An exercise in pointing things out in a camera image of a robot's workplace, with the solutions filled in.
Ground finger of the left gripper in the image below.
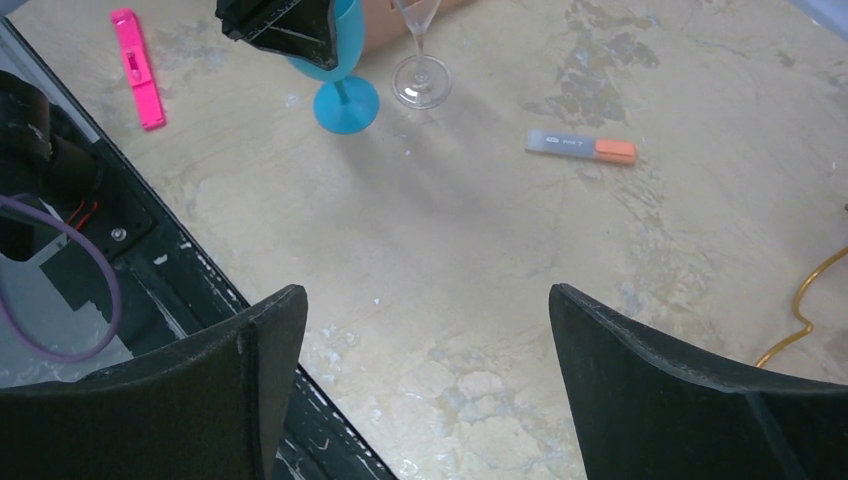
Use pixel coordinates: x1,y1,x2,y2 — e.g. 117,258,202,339
215,0,338,70

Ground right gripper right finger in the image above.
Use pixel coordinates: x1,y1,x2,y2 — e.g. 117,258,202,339
549,284,847,479

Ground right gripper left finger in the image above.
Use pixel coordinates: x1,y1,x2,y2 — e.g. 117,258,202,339
1,285,308,479

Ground blue wine glass front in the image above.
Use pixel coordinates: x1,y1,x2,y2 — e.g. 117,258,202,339
288,0,380,135

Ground clear wine glass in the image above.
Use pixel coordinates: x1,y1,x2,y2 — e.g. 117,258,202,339
392,0,452,110

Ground pink plastic clip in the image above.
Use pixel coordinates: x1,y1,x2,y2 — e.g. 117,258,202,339
110,8,166,131

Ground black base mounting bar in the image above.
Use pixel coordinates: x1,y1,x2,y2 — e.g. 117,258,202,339
1,20,392,479

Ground grey orange highlighter marker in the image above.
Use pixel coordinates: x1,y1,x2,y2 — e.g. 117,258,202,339
525,129,638,165

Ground gold wire glass rack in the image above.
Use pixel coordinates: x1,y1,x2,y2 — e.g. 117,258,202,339
755,245,848,370

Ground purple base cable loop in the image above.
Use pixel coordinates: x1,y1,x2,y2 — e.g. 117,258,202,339
0,193,124,364

